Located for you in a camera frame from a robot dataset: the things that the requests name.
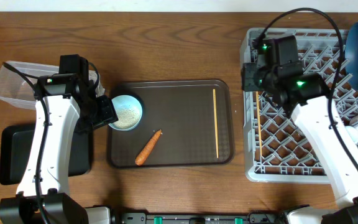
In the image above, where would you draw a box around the clear plastic bin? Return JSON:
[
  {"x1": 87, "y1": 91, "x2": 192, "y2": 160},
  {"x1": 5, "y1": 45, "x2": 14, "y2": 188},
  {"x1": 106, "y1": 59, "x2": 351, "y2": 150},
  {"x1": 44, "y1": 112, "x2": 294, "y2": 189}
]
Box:
[{"x1": 0, "y1": 55, "x2": 107, "y2": 112}]

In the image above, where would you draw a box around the dark brown serving tray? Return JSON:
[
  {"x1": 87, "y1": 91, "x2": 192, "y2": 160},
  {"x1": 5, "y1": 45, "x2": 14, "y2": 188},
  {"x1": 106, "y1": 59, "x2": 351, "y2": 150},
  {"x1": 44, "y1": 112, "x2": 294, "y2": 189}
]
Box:
[{"x1": 107, "y1": 80, "x2": 235, "y2": 169}]

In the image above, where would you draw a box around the wooden chopstick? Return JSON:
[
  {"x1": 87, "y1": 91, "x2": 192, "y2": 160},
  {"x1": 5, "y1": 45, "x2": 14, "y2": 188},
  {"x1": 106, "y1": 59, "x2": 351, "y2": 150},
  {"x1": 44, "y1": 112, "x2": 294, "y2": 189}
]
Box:
[
  {"x1": 213, "y1": 89, "x2": 219, "y2": 159},
  {"x1": 255, "y1": 92, "x2": 262, "y2": 160}
]

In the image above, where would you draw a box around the black bin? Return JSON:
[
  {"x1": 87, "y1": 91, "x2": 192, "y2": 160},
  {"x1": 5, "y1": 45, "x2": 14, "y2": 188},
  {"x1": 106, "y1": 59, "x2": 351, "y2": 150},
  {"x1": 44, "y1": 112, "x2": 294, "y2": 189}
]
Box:
[{"x1": 0, "y1": 124, "x2": 93, "y2": 185}]

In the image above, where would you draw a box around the orange carrot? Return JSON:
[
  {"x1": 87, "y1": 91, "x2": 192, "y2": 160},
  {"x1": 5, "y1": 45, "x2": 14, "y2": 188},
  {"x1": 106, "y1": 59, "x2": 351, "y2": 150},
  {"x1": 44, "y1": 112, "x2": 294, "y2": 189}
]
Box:
[{"x1": 135, "y1": 129, "x2": 162, "y2": 166}]

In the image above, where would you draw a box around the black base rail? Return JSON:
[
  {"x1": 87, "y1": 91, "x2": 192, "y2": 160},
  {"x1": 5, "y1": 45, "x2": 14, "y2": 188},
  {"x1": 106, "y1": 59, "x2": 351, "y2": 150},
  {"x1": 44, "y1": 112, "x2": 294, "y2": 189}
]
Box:
[{"x1": 88, "y1": 203, "x2": 310, "y2": 224}]

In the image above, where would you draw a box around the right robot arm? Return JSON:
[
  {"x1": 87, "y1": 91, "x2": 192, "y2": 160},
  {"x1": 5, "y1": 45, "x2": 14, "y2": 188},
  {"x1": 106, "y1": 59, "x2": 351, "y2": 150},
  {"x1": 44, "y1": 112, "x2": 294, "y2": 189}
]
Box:
[{"x1": 242, "y1": 34, "x2": 358, "y2": 223}]

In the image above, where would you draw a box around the light blue bowl with rice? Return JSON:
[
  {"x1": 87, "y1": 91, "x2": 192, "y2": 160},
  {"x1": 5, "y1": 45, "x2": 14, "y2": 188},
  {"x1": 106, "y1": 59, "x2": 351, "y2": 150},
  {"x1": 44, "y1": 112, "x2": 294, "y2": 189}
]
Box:
[{"x1": 109, "y1": 95, "x2": 143, "y2": 131}]

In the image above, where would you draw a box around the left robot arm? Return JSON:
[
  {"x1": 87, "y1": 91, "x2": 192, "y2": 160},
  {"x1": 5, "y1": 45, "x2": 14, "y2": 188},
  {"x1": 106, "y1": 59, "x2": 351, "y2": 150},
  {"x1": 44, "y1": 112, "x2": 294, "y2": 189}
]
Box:
[{"x1": 0, "y1": 54, "x2": 118, "y2": 223}]

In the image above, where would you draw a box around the small light blue cup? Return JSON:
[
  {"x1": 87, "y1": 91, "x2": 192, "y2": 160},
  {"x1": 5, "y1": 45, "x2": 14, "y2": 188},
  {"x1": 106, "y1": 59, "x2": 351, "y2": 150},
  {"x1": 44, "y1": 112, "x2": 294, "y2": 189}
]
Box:
[{"x1": 346, "y1": 126, "x2": 358, "y2": 144}]

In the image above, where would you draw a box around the grey dishwasher rack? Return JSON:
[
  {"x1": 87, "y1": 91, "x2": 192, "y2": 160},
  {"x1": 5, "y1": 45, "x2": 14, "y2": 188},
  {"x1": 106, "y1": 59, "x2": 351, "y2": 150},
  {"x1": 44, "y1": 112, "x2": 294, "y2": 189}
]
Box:
[{"x1": 243, "y1": 28, "x2": 358, "y2": 184}]

